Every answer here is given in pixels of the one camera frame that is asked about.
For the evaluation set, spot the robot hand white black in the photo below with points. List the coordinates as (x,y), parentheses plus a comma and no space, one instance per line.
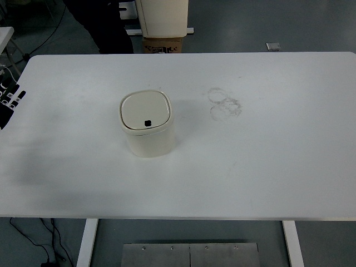
(7,111)

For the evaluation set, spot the cream trash bin with lid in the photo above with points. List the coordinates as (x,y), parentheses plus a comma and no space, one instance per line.
(150,139)

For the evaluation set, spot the grey metal plate with screws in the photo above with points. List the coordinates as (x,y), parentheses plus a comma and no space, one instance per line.
(192,256)

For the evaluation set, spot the white table leg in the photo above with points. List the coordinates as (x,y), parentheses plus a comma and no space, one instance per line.
(86,244)
(293,244)

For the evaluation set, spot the small grey floor plate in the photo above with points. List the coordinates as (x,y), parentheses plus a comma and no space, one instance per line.
(272,46)

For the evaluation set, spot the cream cabinet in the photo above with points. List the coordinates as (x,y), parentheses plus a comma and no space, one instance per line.
(164,16)

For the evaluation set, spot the white side table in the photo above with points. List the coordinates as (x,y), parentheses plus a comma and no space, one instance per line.
(5,36)

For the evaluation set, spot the person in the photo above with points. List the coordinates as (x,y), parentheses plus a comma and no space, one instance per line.
(108,27)

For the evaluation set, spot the brown cardboard box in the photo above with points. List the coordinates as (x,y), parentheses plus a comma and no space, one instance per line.
(162,46)

